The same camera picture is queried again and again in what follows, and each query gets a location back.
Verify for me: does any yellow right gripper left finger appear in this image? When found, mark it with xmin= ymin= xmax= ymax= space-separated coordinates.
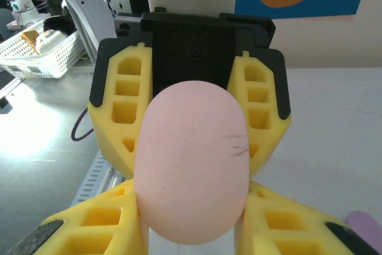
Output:
xmin=16 ymin=179 xmax=147 ymax=255

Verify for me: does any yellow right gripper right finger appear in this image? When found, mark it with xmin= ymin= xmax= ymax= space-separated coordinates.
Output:
xmin=238 ymin=182 xmax=380 ymax=255

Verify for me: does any purple earbud charging case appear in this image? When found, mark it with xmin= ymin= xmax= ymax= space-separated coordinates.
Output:
xmin=347 ymin=210 xmax=382 ymax=248

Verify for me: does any peach earbud charging case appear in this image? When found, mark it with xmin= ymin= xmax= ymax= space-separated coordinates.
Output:
xmin=133 ymin=80 xmax=250 ymax=245

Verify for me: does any white perforated plastic basket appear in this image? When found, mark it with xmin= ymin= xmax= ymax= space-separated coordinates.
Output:
xmin=0 ymin=17 xmax=87 ymax=79

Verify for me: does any white bottle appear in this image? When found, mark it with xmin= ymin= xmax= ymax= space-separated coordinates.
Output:
xmin=35 ymin=29 xmax=69 ymax=56

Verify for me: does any black object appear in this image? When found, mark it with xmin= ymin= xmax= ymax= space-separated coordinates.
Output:
xmin=43 ymin=16 xmax=75 ymax=33

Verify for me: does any yellow box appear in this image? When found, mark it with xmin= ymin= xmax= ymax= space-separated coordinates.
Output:
xmin=20 ymin=29 xmax=39 ymax=49

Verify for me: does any grey slotted cable duct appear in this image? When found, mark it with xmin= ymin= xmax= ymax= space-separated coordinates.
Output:
xmin=70 ymin=150 xmax=126 ymax=208

